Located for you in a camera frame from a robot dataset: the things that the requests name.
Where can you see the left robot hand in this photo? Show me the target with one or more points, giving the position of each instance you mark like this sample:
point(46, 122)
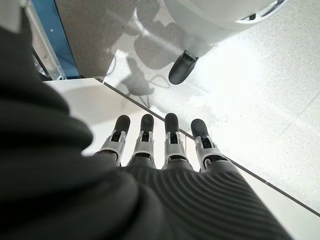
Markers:
point(125, 200)

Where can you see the black dishwasher door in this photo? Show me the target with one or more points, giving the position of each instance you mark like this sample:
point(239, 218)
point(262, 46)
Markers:
point(55, 30)

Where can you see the left black robot foot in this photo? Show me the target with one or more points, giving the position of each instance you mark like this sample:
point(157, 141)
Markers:
point(180, 71)

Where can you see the left silver robot leg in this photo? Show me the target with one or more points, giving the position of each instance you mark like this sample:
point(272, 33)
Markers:
point(212, 20)

